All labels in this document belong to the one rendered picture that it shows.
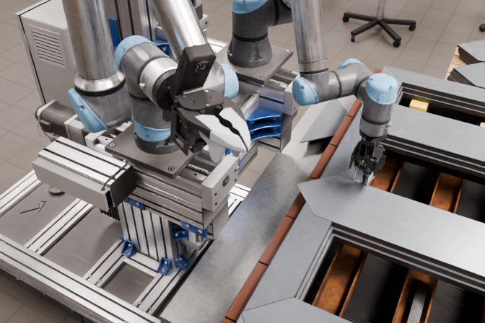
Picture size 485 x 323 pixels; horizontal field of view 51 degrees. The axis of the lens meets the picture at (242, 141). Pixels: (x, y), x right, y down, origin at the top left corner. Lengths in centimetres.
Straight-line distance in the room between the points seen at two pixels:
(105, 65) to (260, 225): 75
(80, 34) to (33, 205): 150
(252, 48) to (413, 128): 59
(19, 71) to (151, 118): 306
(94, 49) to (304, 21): 50
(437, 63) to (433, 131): 224
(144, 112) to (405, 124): 106
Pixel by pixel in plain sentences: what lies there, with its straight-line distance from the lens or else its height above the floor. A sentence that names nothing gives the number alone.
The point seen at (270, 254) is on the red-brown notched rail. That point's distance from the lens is 138.
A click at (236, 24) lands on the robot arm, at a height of 118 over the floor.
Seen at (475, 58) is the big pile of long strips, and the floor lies 85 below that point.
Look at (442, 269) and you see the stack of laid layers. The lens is 141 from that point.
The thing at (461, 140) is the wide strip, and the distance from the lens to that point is 179.
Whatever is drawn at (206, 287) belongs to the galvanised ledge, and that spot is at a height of 68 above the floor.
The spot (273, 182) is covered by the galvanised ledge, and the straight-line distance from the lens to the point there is 178.
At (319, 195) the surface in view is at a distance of 148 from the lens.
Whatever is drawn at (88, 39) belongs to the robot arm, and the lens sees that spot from 114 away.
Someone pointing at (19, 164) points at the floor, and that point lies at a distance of 312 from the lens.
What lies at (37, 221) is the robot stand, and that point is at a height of 21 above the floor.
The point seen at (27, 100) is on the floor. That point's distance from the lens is 364.
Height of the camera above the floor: 190
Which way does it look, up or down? 39 degrees down
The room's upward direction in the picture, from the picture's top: straight up
